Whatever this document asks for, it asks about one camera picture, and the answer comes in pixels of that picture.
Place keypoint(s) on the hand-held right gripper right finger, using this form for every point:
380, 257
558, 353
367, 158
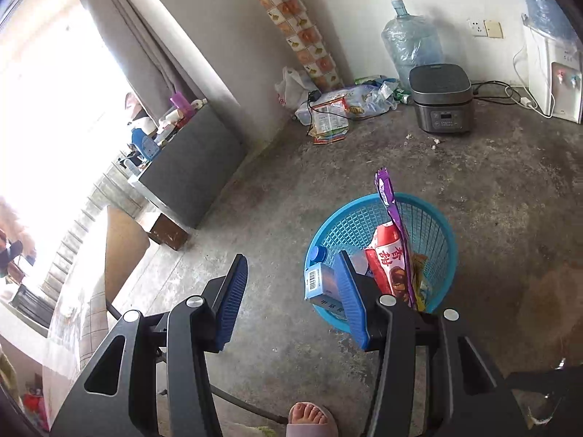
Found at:
353, 302

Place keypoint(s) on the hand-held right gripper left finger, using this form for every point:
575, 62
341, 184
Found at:
232, 302

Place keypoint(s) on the blue white carton box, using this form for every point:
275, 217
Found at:
323, 282

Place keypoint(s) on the red white snack packet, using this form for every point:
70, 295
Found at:
389, 264

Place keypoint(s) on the yellow snack packet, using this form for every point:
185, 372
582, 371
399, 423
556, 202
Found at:
421, 282

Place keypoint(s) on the blue plastic basket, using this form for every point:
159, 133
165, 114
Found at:
423, 223

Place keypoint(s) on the purple snack bag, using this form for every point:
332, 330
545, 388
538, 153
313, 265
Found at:
387, 191

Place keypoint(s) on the brown cardboard box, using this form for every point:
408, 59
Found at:
168, 232

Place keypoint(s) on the person's foot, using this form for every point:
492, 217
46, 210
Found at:
309, 414

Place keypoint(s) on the pink slipper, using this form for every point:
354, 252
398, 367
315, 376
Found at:
314, 431

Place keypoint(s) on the grey cabinet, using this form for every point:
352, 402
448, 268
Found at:
191, 168

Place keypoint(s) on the blue detergent bottle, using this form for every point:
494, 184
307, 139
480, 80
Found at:
148, 146

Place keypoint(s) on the red bordered snack packet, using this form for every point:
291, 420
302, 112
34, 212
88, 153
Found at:
330, 120

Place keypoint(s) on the toilet paper roll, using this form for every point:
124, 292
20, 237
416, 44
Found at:
196, 104

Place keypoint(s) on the pile of clear plastic bags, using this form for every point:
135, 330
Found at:
369, 98

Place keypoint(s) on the purple bottle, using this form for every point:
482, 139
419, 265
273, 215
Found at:
178, 102

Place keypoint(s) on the black rice cooker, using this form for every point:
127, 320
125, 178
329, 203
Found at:
439, 100

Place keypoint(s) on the white plastic bag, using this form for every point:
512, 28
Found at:
291, 89

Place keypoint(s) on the empty blue water jug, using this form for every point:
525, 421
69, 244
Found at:
412, 41

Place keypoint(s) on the rolled patterned mat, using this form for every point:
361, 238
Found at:
303, 36

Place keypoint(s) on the grey curtain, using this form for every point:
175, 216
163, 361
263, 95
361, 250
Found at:
136, 41

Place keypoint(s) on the white water dispenser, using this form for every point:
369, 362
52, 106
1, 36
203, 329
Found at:
553, 82

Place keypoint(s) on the blue labelled water jug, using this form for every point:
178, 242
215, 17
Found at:
542, 4

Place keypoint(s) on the white wall socket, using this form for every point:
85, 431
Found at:
476, 28

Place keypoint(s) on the beige wall switch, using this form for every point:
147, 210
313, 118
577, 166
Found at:
493, 29

